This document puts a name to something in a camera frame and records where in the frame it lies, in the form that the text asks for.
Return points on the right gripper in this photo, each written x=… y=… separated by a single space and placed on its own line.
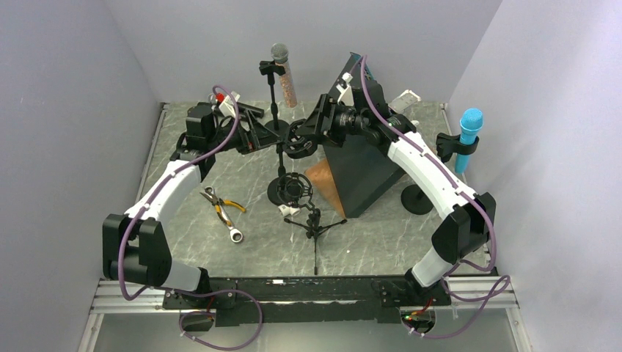
x=328 y=108

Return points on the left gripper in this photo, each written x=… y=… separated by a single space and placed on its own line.
x=257 y=138

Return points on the round base clip stand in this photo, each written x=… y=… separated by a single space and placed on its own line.
x=270 y=69

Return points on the round base shock mount stand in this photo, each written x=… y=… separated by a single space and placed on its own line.
x=286 y=155

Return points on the tripod shock mount stand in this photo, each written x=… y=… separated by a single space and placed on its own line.
x=294 y=191

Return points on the white pvc elbow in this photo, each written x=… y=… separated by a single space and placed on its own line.
x=287 y=210

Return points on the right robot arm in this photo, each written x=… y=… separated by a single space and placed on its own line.
x=467 y=216

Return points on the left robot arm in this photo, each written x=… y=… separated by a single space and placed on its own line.
x=135 y=246

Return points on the blue mic clip stand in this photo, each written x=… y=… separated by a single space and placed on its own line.
x=438 y=183

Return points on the blue microphone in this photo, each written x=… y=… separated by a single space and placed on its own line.
x=470 y=124

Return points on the brown wooden board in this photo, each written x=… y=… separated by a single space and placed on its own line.
x=321 y=177

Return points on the silver ratchet wrench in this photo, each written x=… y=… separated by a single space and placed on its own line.
x=236 y=236

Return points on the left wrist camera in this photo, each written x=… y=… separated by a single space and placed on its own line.
x=225 y=103

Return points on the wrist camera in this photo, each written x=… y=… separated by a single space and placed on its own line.
x=344 y=88
x=225 y=103

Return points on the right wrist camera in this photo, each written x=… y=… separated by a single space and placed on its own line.
x=344 y=88

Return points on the black network switch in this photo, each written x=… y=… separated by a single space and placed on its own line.
x=360 y=172

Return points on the yellow handled pliers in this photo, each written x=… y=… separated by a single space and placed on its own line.
x=218 y=203

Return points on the white plastic bracket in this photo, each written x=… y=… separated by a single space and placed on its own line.
x=402 y=102

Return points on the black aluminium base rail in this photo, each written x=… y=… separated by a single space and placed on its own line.
x=309 y=299

